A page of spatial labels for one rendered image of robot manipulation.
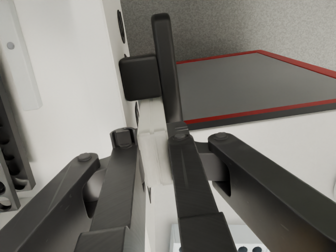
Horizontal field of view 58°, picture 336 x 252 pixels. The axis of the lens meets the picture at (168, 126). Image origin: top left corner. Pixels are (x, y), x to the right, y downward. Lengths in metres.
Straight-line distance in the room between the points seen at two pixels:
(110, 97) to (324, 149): 0.32
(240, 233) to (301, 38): 0.91
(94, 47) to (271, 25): 1.03
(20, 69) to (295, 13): 1.05
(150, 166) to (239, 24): 1.02
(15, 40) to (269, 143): 0.30
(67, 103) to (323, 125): 0.30
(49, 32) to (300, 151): 0.32
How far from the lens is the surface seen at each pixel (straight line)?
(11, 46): 0.28
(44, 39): 0.28
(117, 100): 0.18
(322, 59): 1.28
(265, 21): 1.17
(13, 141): 0.27
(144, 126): 0.16
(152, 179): 0.16
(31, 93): 0.28
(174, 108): 0.20
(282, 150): 0.41
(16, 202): 0.27
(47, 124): 0.30
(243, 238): 0.43
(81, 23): 0.18
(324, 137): 0.43
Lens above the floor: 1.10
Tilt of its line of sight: 70 degrees down
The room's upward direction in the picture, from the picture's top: 171 degrees clockwise
